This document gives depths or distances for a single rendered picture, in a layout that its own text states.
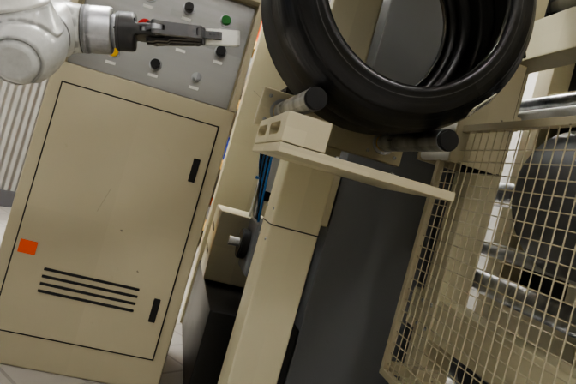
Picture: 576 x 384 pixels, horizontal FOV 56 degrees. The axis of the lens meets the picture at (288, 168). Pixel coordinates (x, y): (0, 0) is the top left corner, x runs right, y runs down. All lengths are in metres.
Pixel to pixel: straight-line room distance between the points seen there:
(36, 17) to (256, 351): 0.94
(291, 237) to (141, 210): 0.52
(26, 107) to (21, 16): 3.49
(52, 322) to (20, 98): 2.80
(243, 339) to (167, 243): 0.43
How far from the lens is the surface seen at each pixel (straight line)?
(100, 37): 1.07
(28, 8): 0.93
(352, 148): 1.39
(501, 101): 1.53
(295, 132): 1.00
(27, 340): 1.82
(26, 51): 0.89
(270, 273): 1.40
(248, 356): 1.45
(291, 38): 1.05
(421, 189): 1.08
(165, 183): 1.68
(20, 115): 4.40
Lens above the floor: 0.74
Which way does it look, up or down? 1 degrees up
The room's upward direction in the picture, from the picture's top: 16 degrees clockwise
